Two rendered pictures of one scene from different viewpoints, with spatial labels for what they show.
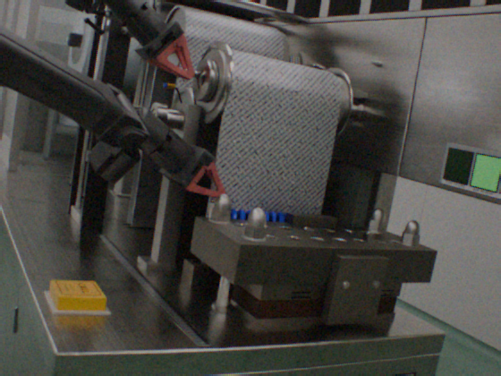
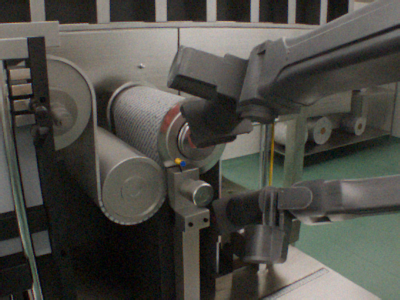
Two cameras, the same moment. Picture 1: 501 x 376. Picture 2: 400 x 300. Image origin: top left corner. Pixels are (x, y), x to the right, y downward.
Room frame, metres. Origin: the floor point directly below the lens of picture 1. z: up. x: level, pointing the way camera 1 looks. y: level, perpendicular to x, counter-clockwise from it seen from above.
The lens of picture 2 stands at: (1.07, 0.76, 1.45)
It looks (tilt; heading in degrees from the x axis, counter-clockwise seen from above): 18 degrees down; 266
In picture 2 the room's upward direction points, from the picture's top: straight up
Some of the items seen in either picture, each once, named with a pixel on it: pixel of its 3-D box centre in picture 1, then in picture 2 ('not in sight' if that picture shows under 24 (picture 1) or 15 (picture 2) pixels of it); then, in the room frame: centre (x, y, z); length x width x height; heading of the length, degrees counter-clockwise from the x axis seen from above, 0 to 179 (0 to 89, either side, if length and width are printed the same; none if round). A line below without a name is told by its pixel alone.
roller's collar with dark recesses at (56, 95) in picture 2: not in sight; (51, 110); (1.25, 0.22, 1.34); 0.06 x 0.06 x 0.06; 29
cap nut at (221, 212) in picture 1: (222, 208); not in sight; (0.93, 0.02, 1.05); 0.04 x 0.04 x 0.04
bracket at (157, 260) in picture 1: (166, 186); (190, 248); (1.06, 0.13, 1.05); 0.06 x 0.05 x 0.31; 119
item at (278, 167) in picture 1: (273, 175); (189, 183); (1.05, -0.06, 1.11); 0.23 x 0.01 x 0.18; 119
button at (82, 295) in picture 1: (77, 295); not in sight; (0.79, 0.20, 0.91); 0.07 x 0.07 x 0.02; 29
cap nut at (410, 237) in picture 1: (411, 232); not in sight; (1.00, -0.32, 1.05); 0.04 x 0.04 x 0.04
